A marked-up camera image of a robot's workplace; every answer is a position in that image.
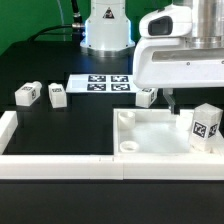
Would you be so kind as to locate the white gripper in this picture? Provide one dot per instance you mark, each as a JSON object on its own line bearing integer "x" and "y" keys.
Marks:
{"x": 167, "y": 63}

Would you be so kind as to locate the white square table top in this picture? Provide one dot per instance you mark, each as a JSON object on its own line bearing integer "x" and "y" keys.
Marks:
{"x": 151, "y": 131}

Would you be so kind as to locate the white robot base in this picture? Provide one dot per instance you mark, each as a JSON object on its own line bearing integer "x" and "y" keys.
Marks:
{"x": 107, "y": 30}

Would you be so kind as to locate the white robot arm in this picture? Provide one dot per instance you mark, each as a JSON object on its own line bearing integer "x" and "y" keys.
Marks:
{"x": 200, "y": 23}

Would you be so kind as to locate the white U-shaped obstacle fence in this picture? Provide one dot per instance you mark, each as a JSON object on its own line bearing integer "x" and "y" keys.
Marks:
{"x": 189, "y": 166}

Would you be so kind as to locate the white marker sheet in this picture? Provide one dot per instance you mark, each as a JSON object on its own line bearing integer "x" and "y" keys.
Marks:
{"x": 100, "y": 83}

